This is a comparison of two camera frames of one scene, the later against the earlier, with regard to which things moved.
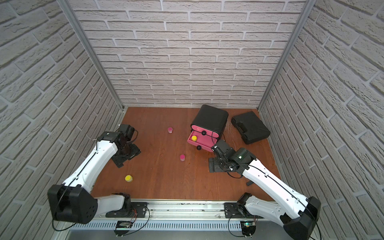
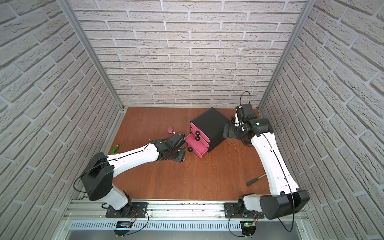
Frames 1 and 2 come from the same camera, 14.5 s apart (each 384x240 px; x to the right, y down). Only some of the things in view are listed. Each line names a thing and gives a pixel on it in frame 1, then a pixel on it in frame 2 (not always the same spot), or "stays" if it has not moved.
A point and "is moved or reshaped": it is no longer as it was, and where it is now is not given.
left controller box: (122, 224) stays
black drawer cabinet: (211, 120) is moved or reshaped
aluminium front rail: (176, 209) stays
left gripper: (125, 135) to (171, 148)
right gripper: (213, 162) to (231, 131)
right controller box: (248, 228) stays
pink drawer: (203, 141) is moved or reshaped
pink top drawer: (205, 131) is moved or reshaped
